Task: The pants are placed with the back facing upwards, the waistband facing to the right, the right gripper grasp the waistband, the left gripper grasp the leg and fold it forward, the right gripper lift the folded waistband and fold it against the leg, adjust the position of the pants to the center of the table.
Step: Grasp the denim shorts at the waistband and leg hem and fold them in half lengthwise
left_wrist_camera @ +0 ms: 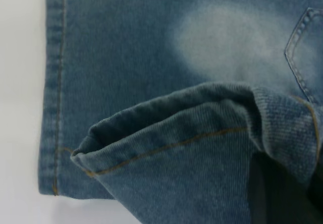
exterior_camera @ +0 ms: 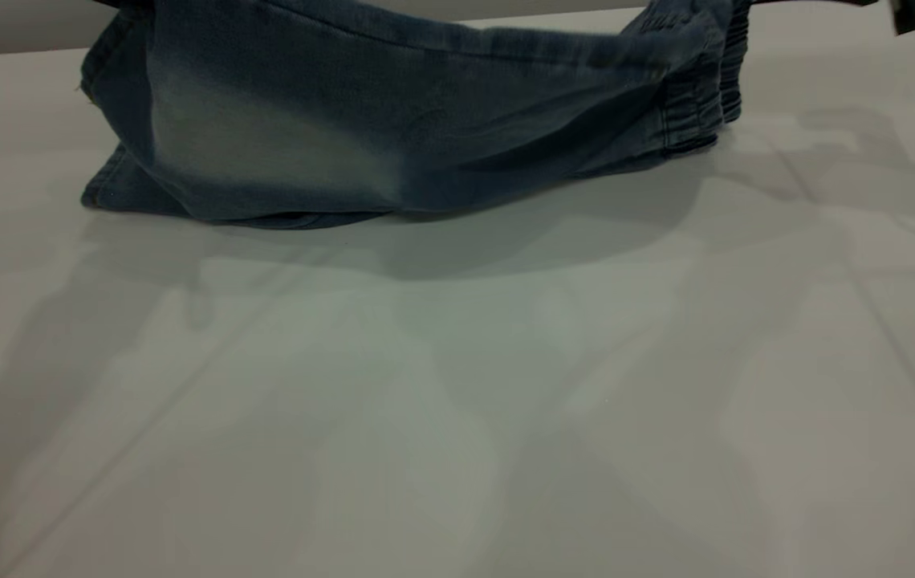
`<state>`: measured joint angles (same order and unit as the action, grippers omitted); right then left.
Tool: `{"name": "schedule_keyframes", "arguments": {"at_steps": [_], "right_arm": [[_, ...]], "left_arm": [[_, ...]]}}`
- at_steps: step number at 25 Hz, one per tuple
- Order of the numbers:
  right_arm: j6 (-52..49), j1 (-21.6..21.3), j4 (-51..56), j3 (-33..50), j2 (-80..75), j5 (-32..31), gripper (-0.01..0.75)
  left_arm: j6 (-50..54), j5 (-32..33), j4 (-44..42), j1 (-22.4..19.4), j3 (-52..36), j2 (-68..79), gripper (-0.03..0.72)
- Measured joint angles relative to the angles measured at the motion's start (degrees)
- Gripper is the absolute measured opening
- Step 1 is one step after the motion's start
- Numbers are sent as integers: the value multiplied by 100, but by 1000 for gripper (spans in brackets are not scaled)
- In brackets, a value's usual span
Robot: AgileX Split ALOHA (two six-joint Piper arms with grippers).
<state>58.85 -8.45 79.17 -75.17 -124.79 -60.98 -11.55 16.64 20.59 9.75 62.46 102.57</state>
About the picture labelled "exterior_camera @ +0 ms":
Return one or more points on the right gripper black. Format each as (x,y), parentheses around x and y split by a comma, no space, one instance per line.
(911,14)

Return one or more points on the blue denim shorts basketball print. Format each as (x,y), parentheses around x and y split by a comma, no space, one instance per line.
(345,104)

